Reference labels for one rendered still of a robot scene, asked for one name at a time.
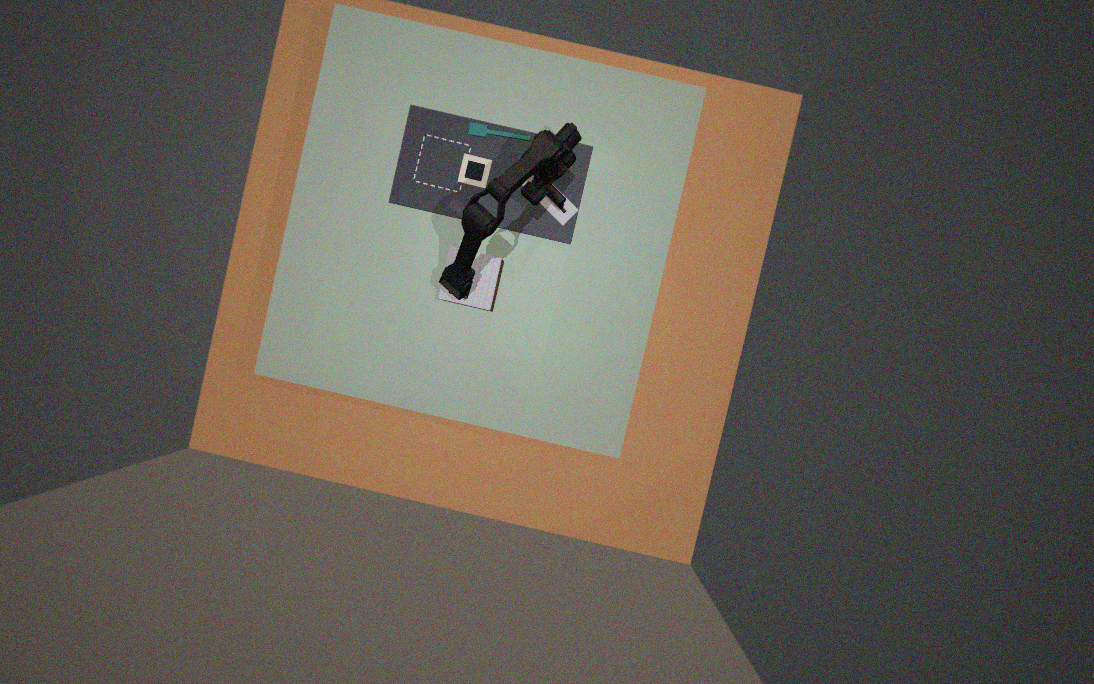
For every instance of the cream rectangular tile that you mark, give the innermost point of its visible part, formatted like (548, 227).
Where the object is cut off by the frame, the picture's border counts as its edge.
(474, 171)

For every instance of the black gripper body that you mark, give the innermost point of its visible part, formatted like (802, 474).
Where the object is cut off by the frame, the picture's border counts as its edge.
(535, 193)

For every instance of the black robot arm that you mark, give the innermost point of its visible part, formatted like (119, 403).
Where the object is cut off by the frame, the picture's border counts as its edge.
(544, 155)

